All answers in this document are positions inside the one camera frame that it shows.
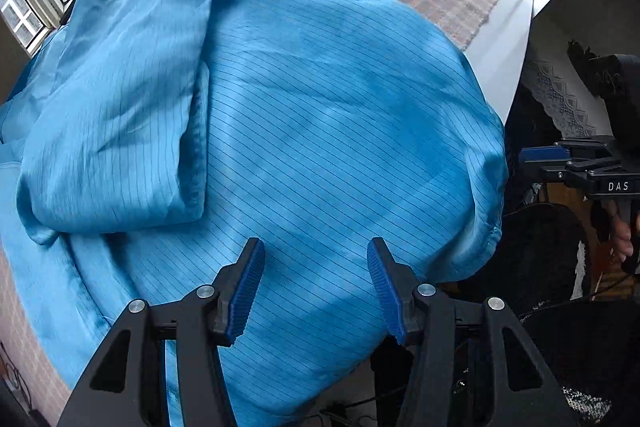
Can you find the person's black sequined clothing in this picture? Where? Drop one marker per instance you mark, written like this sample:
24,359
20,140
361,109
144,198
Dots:
545,247

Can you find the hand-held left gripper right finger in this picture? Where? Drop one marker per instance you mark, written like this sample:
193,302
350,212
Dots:
387,297

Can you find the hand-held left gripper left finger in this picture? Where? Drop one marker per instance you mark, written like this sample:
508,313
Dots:
245,297

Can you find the blue pinstriped work coat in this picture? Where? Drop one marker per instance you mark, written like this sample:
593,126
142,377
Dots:
320,107

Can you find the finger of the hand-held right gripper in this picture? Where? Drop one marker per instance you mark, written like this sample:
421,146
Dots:
545,155
542,171

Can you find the white lace cloth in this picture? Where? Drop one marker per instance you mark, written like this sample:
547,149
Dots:
555,102

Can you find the dark dried plant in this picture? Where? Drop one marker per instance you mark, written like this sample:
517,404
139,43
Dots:
580,54

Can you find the person's right hand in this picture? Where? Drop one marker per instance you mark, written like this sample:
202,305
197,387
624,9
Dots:
622,237

